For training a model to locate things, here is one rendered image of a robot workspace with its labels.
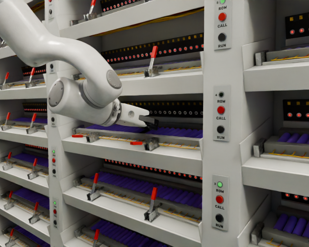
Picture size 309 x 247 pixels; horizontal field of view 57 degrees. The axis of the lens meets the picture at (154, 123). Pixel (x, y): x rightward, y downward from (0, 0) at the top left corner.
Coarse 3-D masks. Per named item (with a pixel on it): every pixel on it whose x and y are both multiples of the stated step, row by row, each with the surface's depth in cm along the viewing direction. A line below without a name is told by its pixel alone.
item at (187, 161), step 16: (64, 128) 107; (64, 144) 105; (80, 144) 98; (96, 144) 93; (112, 144) 90; (128, 144) 88; (128, 160) 84; (144, 160) 80; (160, 160) 76; (176, 160) 72; (192, 160) 69
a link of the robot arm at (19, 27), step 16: (0, 0) 57; (16, 0) 59; (0, 16) 58; (16, 16) 59; (32, 16) 61; (0, 32) 60; (16, 32) 59; (32, 32) 60; (48, 32) 63; (16, 48) 61; (32, 48) 60; (48, 48) 59; (64, 48) 59; (80, 48) 60; (32, 64) 63; (80, 64) 58; (96, 64) 60; (96, 80) 60; (112, 80) 61; (96, 96) 61; (112, 96) 62
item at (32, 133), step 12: (24, 108) 162; (36, 108) 152; (0, 120) 156; (12, 120) 156; (24, 120) 148; (36, 120) 143; (0, 132) 142; (12, 132) 134; (24, 132) 129; (36, 132) 125; (36, 144) 120
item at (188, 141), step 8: (80, 128) 108; (104, 136) 98; (112, 136) 95; (120, 136) 92; (128, 136) 90; (136, 136) 87; (144, 136) 85; (152, 136) 83; (160, 136) 82; (168, 136) 80; (176, 136) 79; (176, 144) 77; (184, 144) 76; (192, 144) 74
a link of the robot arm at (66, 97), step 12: (60, 84) 62; (72, 84) 62; (48, 96) 65; (60, 96) 61; (72, 96) 61; (84, 96) 62; (60, 108) 61; (72, 108) 62; (84, 108) 64; (96, 108) 65; (108, 108) 69; (84, 120) 68; (96, 120) 69
